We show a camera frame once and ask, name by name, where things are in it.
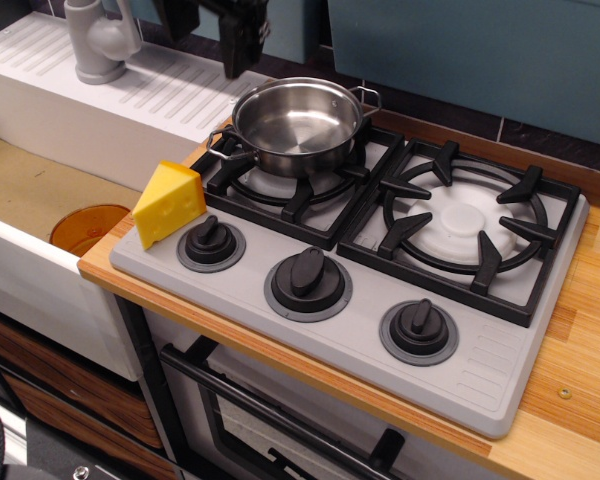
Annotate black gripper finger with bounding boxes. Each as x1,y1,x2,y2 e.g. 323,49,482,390
219,0,270,79
152,0,200,42

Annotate stainless steel pot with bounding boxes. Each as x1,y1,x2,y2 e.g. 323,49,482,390
206,77,383,179

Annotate yellow toy cheese wedge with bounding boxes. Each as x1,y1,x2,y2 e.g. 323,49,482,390
131,161,207,250

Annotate black left stove knob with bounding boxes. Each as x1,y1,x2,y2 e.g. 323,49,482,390
177,215,246,274

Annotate black stove knob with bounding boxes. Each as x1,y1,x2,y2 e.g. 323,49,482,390
264,247,353,323
177,215,246,274
379,299,459,367

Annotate black middle stove knob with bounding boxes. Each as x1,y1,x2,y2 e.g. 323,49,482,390
264,247,353,323

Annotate grey toy stove top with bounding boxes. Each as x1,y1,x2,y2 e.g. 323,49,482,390
110,126,589,438

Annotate black right stove knob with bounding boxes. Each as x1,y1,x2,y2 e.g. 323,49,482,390
379,299,459,367

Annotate grey toy faucet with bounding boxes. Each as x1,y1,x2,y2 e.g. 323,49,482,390
64,1,142,85

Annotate white toy sink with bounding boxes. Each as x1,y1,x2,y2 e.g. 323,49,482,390
0,13,264,381

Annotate black left burner grate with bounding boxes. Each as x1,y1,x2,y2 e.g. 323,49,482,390
191,120,405,250

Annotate black burner grate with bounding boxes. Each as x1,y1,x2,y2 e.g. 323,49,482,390
191,120,405,250
337,139,589,327

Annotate black right burner grate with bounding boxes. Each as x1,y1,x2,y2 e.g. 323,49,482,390
337,139,589,327

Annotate wooden drawer fronts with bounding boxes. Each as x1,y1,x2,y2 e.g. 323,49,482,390
0,313,177,479

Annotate oven door with black handle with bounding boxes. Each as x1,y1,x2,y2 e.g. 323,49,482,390
160,337,490,479

